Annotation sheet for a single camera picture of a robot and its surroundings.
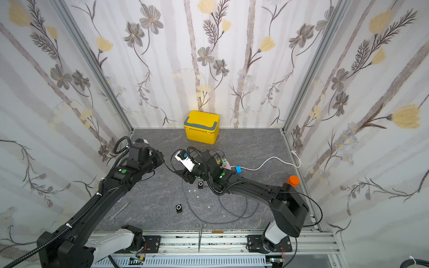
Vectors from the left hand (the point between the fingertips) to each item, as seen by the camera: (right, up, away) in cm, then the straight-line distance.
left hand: (166, 154), depth 79 cm
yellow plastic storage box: (+15, +16, +24) cm, 33 cm away
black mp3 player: (+5, -28, +5) cm, 29 cm away
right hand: (+8, -5, -7) cm, 11 cm away
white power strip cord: (+59, -4, +26) cm, 65 cm away
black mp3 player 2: (+15, -18, +14) cm, 27 cm away
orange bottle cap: (+64, -14, +6) cm, 66 cm away
